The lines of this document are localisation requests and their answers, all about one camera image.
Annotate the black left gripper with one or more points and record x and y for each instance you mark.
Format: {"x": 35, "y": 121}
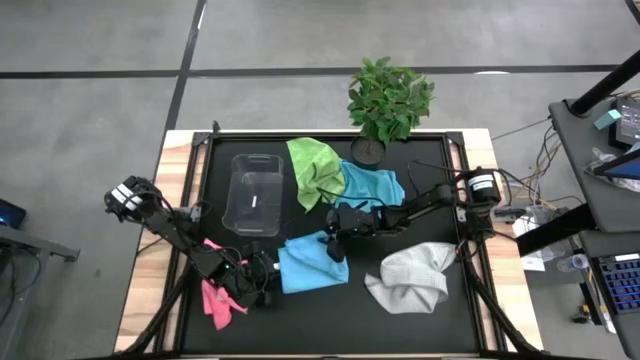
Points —
{"x": 247, "y": 275}

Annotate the backlit keyboard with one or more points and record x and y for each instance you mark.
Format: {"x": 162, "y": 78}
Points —
{"x": 622, "y": 282}

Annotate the grey keyboard desk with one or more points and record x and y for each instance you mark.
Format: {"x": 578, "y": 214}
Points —
{"x": 630, "y": 335}

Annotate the white waffle-weave towel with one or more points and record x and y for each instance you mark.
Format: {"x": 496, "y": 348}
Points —
{"x": 410, "y": 282}

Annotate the grey desk with legs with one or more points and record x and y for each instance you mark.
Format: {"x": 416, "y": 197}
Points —
{"x": 30, "y": 245}

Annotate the teal microfiber towel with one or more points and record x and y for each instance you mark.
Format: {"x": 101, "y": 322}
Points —
{"x": 372, "y": 185}

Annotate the white paper sheet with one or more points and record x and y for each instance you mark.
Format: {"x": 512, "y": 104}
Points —
{"x": 532, "y": 260}

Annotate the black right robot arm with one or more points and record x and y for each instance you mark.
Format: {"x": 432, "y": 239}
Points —
{"x": 425, "y": 200}

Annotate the pink microfiber towel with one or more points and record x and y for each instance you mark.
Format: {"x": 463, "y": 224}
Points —
{"x": 217, "y": 305}

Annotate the clear plastic water bottle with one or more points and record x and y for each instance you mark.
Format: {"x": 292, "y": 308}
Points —
{"x": 574, "y": 262}

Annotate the tablet with blue screen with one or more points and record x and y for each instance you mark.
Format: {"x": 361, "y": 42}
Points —
{"x": 625, "y": 169}

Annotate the black stand foot bar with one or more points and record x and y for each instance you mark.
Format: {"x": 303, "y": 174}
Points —
{"x": 555, "y": 230}

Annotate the black device box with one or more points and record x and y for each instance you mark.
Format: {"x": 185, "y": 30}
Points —
{"x": 627, "y": 125}

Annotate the light blue microfiber towel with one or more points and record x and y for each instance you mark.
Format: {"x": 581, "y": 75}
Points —
{"x": 307, "y": 270}

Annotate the clear plastic bag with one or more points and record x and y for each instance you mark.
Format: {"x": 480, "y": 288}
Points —
{"x": 597, "y": 160}

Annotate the green microfiber towel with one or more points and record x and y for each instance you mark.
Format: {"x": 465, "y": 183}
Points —
{"x": 315, "y": 170}

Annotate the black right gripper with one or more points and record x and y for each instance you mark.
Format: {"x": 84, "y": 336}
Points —
{"x": 357, "y": 222}

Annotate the small teal box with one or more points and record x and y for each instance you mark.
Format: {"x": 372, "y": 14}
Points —
{"x": 607, "y": 119}

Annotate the black aluminium table frame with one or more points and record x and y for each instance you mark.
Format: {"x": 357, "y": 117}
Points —
{"x": 250, "y": 135}

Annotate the potted artificial green plant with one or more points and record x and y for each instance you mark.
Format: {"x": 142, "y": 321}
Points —
{"x": 387, "y": 100}

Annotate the black pole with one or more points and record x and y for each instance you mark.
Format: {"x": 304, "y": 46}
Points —
{"x": 605, "y": 85}

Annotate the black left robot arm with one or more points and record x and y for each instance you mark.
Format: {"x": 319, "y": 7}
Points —
{"x": 170, "y": 227}

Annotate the grey side desk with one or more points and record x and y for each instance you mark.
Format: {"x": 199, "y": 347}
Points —
{"x": 575, "y": 165}

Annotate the black device with blue light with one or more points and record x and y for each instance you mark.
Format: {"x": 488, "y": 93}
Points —
{"x": 10, "y": 214}

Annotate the clear plastic bin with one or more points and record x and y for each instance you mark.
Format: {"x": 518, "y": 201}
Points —
{"x": 252, "y": 200}

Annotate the grey power box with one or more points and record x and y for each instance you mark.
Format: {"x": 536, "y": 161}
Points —
{"x": 507, "y": 214}

